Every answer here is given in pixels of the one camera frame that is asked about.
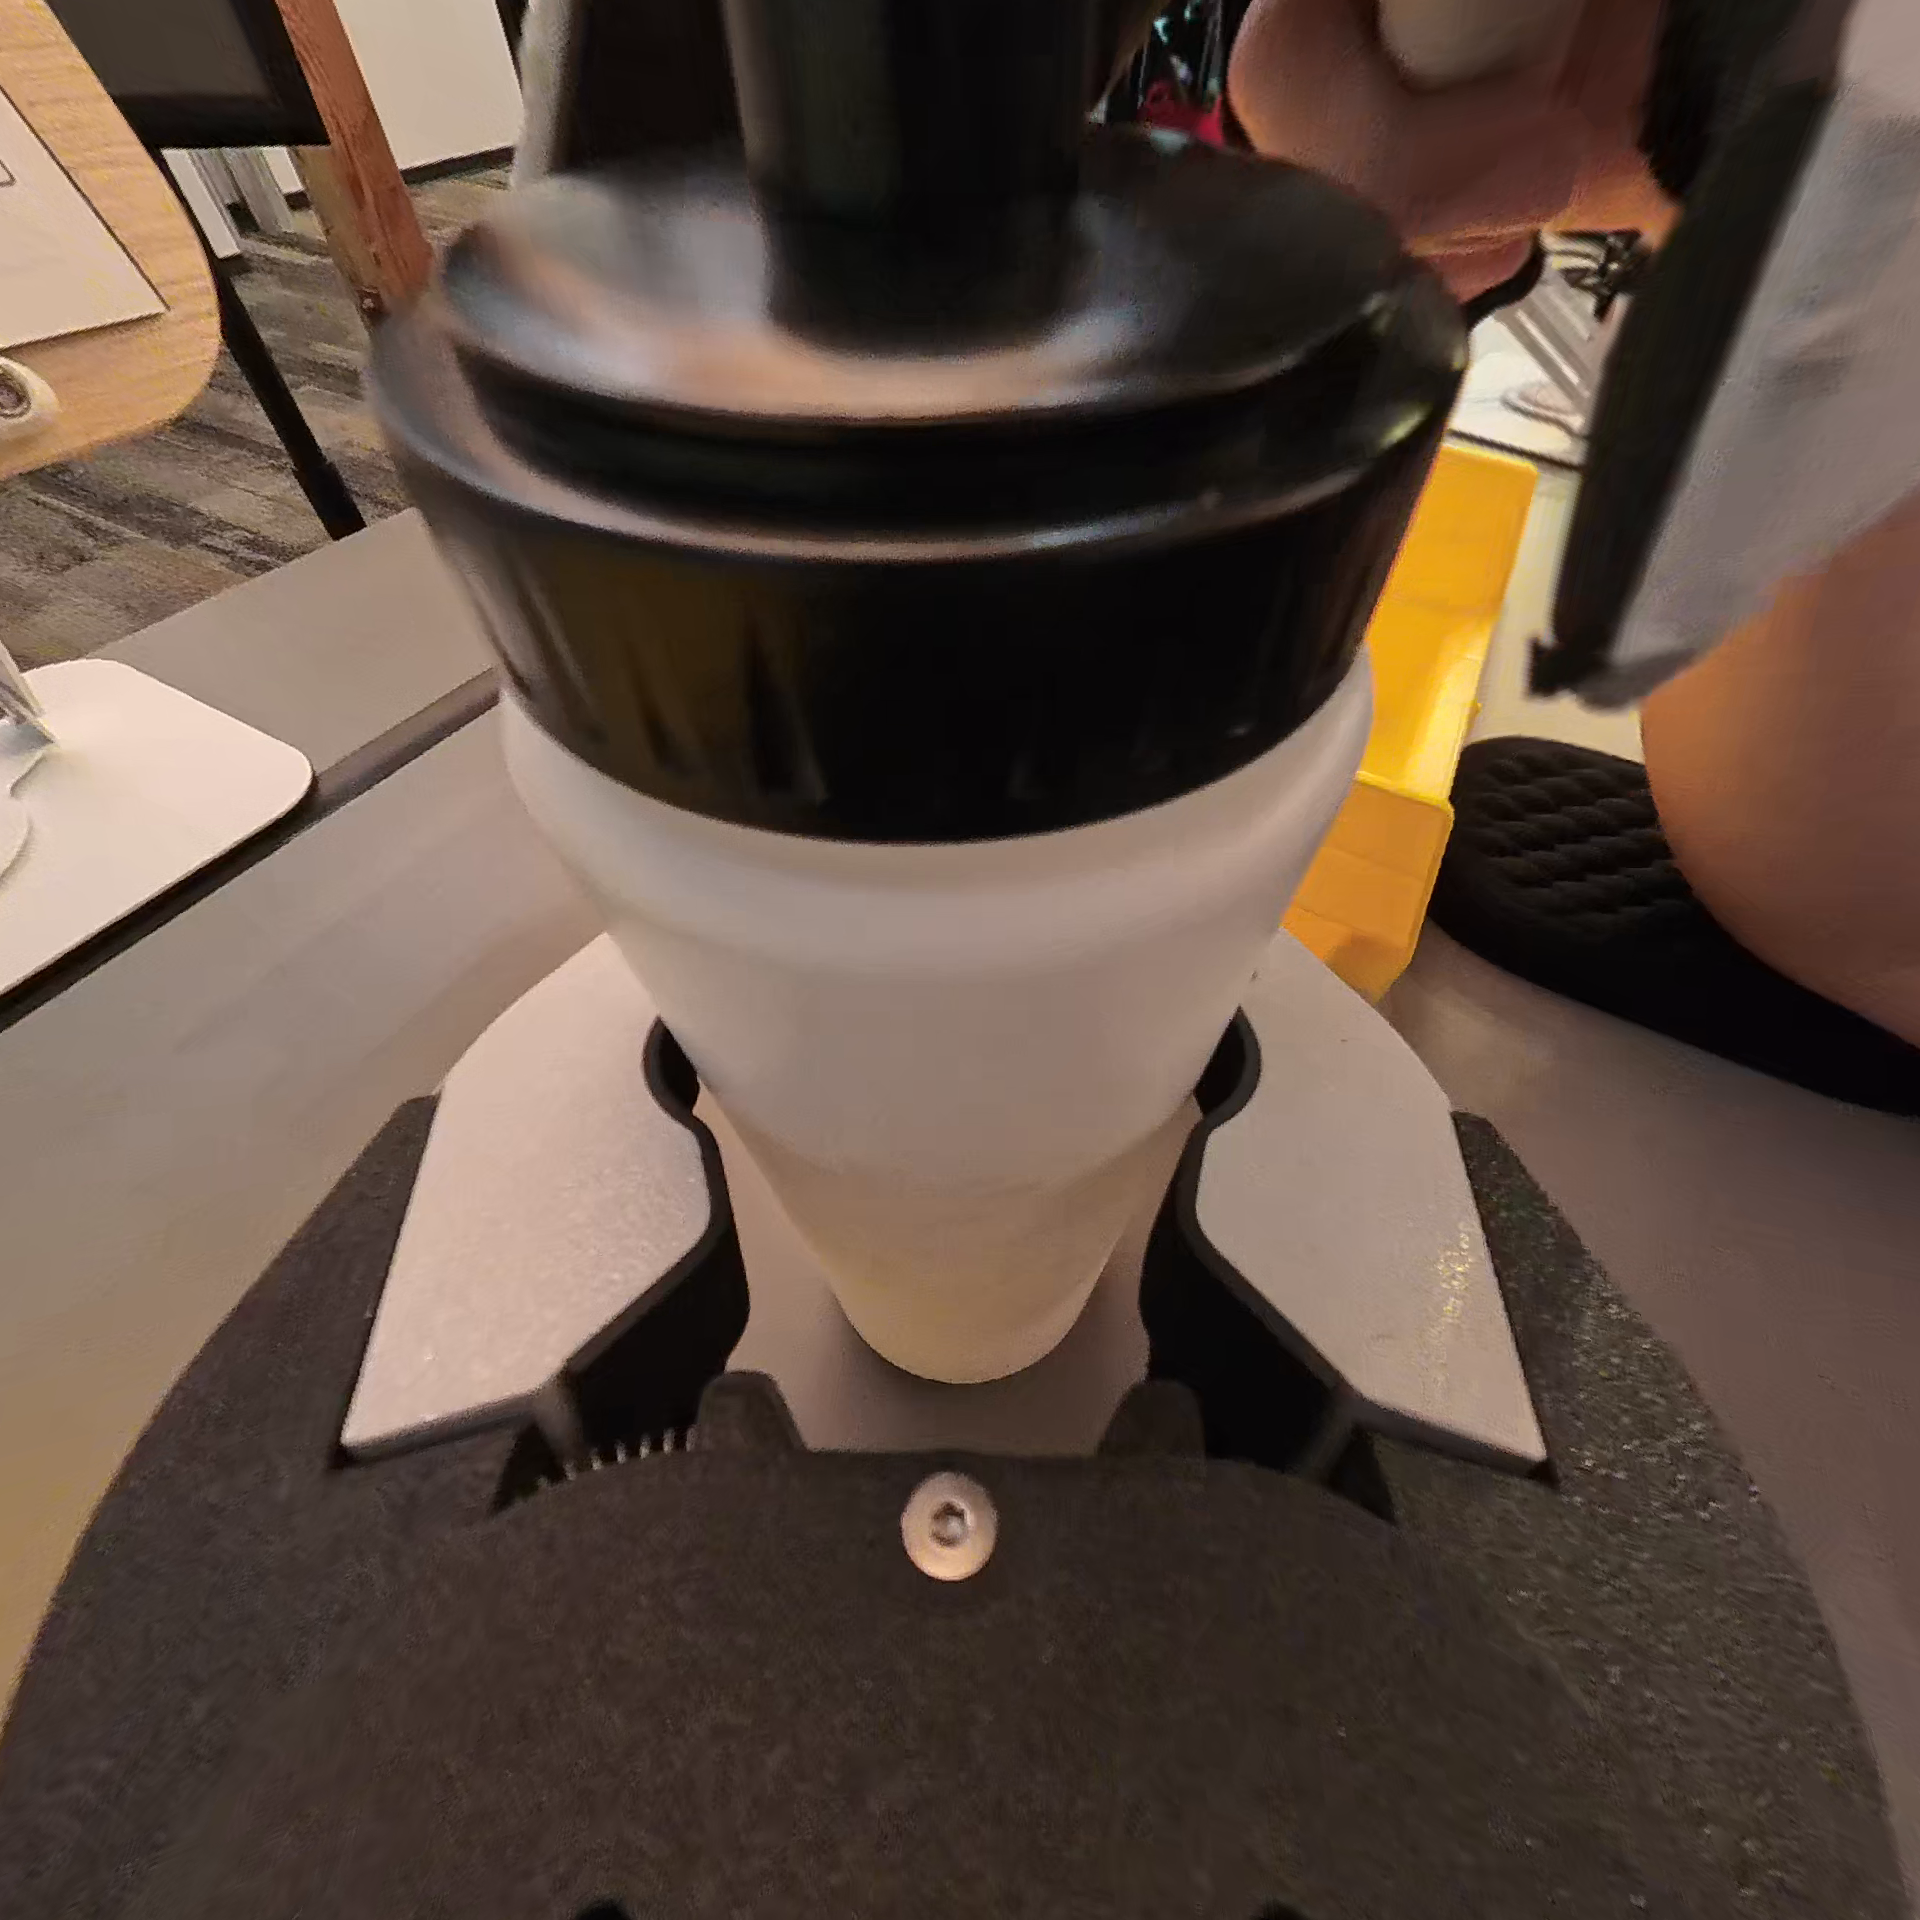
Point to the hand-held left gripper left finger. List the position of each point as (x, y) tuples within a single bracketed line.
[(523, 1245)]

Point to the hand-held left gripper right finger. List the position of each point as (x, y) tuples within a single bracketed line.
[(1351, 1245)]

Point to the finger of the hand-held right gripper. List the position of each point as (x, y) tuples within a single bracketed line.
[(1799, 376)]

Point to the yellow plastic bin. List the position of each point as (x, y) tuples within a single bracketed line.
[(1442, 600)]

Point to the white plastic bottle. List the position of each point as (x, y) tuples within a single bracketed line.
[(933, 1021)]

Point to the black bottle lid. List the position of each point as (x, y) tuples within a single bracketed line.
[(900, 630)]

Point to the person's right forearm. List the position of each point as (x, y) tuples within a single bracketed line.
[(1799, 782)]

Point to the person's right hand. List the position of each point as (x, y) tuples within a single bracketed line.
[(1351, 135)]

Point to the white chair base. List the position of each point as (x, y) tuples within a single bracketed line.
[(1559, 397)]

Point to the white stand base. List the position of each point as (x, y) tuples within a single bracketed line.
[(164, 796)]

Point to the printed instruction sheet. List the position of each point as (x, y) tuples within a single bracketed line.
[(61, 255)]

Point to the black framed panel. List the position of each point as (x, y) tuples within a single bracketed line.
[(164, 60)]

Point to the black metal frame leg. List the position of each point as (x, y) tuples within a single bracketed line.
[(285, 376)]

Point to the wooden easel post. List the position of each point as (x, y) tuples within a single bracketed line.
[(362, 165)]

